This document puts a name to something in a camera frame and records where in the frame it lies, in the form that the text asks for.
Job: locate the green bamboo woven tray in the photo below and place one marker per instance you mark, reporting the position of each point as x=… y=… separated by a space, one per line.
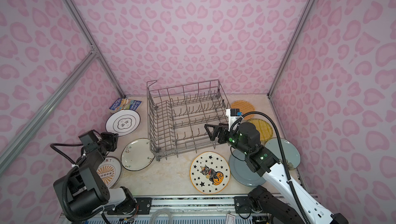
x=264 y=128

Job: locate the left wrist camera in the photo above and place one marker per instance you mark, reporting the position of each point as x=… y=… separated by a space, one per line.
x=89 y=141

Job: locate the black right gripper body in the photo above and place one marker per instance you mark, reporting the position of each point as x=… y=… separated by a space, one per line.
x=225 y=131

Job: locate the colourful book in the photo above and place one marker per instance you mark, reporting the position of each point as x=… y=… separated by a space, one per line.
x=124 y=104

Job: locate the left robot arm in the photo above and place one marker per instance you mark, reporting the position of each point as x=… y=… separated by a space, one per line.
x=82 y=194

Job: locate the grey metal frame post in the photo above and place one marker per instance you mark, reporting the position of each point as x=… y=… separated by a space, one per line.
x=87 y=34

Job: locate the white plate orange sunburst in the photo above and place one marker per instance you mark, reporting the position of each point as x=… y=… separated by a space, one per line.
x=110 y=171

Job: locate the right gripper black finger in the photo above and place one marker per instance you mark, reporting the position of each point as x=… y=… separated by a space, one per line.
x=213 y=133
x=208 y=126

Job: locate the grey-blue plate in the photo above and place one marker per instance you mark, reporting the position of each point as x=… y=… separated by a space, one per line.
x=241 y=172

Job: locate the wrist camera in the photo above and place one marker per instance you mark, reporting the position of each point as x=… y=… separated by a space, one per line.
x=233 y=114
x=89 y=141

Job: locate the cream floral plate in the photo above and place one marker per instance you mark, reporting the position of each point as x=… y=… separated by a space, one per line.
x=137 y=155

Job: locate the pale green plate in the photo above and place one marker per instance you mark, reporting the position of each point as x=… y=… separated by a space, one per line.
x=292 y=155

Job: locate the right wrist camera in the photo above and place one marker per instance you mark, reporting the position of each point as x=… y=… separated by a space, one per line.
x=233 y=114

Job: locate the orange woven round tray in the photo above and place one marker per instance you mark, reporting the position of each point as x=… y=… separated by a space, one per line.
x=243 y=106

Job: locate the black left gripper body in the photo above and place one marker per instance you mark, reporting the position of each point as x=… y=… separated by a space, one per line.
x=107 y=142

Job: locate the grey wire dish rack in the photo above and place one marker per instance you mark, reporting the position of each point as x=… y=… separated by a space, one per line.
x=177 y=116

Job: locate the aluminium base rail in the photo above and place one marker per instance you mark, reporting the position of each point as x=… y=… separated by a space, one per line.
x=193 y=209

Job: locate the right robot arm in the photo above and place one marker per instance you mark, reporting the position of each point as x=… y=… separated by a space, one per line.
x=299 y=206

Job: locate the cat and stars plate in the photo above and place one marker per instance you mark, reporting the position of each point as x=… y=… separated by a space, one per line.
x=210 y=173

